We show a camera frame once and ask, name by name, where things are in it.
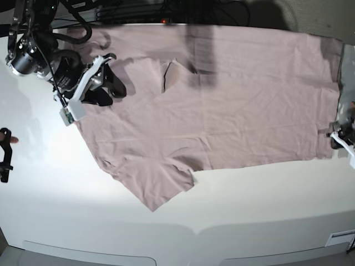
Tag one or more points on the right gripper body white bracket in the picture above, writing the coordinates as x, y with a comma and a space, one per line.
72, 79

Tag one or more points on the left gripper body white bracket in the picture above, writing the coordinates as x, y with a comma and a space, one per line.
347, 147

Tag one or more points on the mauve T-shirt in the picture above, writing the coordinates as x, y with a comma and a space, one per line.
209, 97

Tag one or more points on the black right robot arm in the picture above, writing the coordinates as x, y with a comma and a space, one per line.
33, 47

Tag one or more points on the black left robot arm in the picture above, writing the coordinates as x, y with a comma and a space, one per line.
342, 133

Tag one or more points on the person's fingertip at edge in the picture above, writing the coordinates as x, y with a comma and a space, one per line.
13, 139

